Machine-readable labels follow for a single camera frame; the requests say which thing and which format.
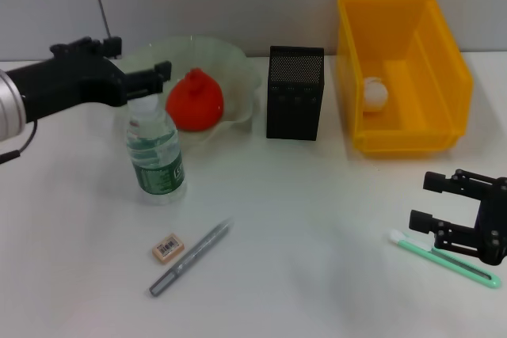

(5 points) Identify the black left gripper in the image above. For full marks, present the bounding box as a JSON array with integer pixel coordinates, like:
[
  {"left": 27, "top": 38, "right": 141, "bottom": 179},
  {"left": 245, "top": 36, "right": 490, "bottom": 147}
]
[{"left": 5, "top": 36, "right": 174, "bottom": 123}]

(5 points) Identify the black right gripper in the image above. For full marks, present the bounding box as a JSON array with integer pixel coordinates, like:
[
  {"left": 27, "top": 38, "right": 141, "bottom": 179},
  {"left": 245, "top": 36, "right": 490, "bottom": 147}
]
[{"left": 408, "top": 169, "right": 507, "bottom": 268}]

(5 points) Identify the mint green utility knife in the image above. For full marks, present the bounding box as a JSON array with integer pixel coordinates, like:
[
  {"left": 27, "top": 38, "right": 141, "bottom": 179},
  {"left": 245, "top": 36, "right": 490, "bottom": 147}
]
[{"left": 389, "top": 229, "right": 502, "bottom": 290}]

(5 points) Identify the red-orange toy fruit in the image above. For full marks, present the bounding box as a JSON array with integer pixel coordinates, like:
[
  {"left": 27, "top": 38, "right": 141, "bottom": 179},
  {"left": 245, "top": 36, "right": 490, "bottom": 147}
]
[{"left": 165, "top": 68, "right": 225, "bottom": 134}]

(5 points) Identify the clear water bottle green label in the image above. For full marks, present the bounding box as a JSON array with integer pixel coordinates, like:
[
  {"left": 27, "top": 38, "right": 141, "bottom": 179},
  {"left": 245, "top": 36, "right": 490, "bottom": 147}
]
[{"left": 125, "top": 96, "right": 187, "bottom": 207}]

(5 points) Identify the white paper ball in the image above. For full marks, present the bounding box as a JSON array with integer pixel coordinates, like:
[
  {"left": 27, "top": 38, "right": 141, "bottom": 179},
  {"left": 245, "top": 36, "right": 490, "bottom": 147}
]
[{"left": 363, "top": 76, "right": 390, "bottom": 114}]

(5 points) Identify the clear wavy glass fruit plate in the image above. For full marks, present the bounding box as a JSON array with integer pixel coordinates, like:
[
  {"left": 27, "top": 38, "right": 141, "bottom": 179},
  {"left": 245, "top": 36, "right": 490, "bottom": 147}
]
[{"left": 109, "top": 35, "right": 263, "bottom": 149}]

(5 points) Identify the black mesh pen holder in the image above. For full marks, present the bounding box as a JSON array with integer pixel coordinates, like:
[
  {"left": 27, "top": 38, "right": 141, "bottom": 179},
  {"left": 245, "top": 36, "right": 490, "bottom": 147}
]
[{"left": 265, "top": 45, "right": 326, "bottom": 142}]

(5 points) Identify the beige eraser with barcode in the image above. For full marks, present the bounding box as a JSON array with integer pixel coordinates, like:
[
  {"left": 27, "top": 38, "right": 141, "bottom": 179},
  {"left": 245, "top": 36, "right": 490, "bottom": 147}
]
[{"left": 151, "top": 234, "right": 187, "bottom": 264}]

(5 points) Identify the grey pen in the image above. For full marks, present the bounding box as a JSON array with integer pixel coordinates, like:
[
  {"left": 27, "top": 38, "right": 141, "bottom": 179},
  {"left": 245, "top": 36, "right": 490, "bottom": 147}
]
[{"left": 149, "top": 219, "right": 234, "bottom": 298}]

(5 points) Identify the yellow plastic storage bin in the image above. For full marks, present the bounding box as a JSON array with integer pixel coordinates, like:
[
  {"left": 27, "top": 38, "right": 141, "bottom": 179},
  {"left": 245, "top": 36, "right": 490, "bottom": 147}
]
[{"left": 336, "top": 0, "right": 475, "bottom": 159}]

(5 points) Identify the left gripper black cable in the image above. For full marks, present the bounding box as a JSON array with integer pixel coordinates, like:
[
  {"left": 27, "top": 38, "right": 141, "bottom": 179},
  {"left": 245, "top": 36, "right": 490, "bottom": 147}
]
[{"left": 0, "top": 119, "right": 39, "bottom": 165}]

